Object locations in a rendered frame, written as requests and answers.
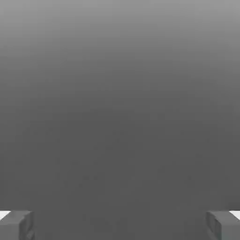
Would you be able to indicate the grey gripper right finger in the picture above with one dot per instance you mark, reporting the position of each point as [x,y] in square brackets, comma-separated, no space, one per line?
[225,226]

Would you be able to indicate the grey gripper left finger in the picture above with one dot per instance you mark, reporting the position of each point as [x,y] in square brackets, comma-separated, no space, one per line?
[13,226]

